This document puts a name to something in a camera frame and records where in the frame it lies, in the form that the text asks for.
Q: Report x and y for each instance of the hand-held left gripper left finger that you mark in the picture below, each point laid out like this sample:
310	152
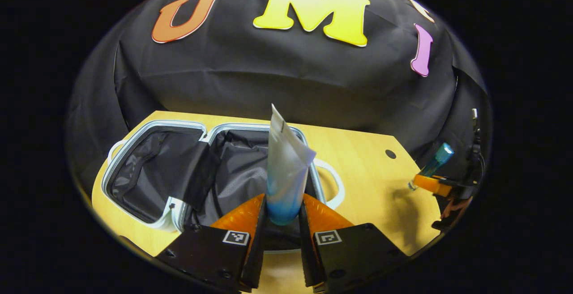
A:
257	258

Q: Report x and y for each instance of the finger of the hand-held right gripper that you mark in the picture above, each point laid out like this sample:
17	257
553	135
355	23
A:
429	184

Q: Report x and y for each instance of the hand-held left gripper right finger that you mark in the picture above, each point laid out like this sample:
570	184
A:
306	258

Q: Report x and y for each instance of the blue skin care bottle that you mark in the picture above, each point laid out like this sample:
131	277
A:
436	162

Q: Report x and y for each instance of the white blue skin care tube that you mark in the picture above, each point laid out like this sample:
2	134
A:
284	173

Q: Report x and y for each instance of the light blue suitcase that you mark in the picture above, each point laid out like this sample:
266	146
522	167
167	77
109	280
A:
241	164

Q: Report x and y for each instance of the round black table grommet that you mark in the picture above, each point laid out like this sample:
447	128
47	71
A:
391	154

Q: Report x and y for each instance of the black backdrop cloth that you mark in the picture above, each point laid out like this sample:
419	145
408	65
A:
268	74

